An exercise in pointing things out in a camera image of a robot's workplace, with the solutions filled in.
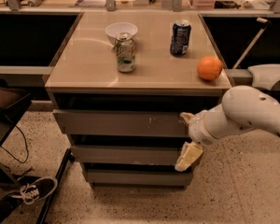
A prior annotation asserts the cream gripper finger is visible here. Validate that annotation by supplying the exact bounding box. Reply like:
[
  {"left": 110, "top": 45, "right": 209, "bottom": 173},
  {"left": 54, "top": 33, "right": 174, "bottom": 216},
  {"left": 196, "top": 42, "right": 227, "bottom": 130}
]
[
  {"left": 175, "top": 142, "right": 203, "bottom": 172},
  {"left": 180, "top": 112, "right": 195, "bottom": 126}
]

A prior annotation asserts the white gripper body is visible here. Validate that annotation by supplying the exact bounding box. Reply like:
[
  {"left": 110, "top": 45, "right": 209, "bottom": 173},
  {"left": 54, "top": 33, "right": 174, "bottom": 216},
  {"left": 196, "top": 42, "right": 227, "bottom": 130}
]
[{"left": 189, "top": 110, "right": 214, "bottom": 146}]

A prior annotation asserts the grey top drawer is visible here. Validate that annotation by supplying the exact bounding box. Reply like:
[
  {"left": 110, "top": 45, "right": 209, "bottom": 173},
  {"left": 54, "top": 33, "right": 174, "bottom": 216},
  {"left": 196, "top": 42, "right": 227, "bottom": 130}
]
[{"left": 53, "top": 109, "right": 189, "bottom": 137}]

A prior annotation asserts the grey drawer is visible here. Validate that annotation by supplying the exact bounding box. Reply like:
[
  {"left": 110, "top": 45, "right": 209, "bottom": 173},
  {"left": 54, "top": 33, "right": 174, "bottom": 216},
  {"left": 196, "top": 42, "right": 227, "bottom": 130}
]
[
  {"left": 71, "top": 145, "right": 182, "bottom": 165},
  {"left": 82, "top": 169, "right": 193, "bottom": 187},
  {"left": 53, "top": 109, "right": 189, "bottom": 137}
]

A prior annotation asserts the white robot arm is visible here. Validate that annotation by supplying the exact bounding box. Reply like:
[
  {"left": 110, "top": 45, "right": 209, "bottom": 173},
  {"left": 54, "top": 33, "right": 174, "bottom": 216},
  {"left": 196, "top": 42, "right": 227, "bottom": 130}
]
[{"left": 175, "top": 86, "right": 280, "bottom": 172}]

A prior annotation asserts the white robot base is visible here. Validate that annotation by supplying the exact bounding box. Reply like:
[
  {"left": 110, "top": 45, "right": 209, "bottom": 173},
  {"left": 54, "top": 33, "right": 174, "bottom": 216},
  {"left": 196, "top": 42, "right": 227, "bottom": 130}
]
[{"left": 247, "top": 63, "right": 280, "bottom": 91}]

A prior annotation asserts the grey bottom drawer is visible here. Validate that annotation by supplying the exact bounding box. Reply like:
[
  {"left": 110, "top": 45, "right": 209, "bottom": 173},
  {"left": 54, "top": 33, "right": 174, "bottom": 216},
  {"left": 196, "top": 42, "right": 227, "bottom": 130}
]
[{"left": 82, "top": 169, "right": 193, "bottom": 187}]

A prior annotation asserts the grey drawer cabinet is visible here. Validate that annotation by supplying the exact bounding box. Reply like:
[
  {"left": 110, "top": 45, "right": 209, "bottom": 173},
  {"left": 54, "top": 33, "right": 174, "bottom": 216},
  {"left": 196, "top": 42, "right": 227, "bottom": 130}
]
[{"left": 44, "top": 10, "right": 234, "bottom": 190}]

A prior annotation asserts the grey middle drawer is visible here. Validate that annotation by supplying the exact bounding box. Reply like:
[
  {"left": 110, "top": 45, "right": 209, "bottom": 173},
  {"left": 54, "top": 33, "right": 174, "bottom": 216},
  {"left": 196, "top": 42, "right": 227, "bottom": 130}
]
[{"left": 71, "top": 145, "right": 182, "bottom": 165}]

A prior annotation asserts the orange fruit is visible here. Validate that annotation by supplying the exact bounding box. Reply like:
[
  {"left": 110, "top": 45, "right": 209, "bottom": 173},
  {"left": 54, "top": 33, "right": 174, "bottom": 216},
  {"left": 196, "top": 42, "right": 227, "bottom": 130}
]
[{"left": 197, "top": 56, "right": 223, "bottom": 81}]

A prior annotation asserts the blue soda can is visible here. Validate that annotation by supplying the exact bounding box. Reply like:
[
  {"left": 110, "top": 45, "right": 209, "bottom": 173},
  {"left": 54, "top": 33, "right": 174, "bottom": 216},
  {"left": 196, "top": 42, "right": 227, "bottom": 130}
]
[{"left": 170, "top": 20, "right": 191, "bottom": 56}]

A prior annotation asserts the green white soda can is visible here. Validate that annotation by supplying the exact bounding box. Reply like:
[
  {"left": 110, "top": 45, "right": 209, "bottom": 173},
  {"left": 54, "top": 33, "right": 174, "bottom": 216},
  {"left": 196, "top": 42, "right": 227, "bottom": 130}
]
[{"left": 115, "top": 33, "right": 135, "bottom": 73}]

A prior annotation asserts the white bowl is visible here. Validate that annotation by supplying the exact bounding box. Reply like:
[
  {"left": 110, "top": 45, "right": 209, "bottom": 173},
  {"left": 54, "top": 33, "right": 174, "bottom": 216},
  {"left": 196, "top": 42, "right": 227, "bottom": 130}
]
[{"left": 105, "top": 22, "right": 138, "bottom": 44}]

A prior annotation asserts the black white sneaker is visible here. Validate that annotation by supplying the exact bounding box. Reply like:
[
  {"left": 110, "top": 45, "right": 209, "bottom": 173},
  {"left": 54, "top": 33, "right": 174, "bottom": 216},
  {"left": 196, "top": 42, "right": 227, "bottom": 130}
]
[{"left": 8, "top": 177, "right": 58, "bottom": 204}]

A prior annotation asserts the black cart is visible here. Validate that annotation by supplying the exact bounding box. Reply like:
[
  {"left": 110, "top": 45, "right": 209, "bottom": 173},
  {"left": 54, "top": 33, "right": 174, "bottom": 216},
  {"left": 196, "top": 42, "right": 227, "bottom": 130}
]
[{"left": 0, "top": 79, "right": 71, "bottom": 224}]

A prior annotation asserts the white stick with handle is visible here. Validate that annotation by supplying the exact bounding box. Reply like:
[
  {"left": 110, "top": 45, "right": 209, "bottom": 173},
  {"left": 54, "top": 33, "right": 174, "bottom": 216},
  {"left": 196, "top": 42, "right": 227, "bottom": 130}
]
[{"left": 232, "top": 17, "right": 271, "bottom": 69}]

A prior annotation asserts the black cable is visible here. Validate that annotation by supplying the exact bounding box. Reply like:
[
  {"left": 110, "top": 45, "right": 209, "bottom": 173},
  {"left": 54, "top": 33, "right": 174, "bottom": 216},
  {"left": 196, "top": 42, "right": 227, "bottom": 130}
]
[{"left": 0, "top": 124, "right": 30, "bottom": 165}]

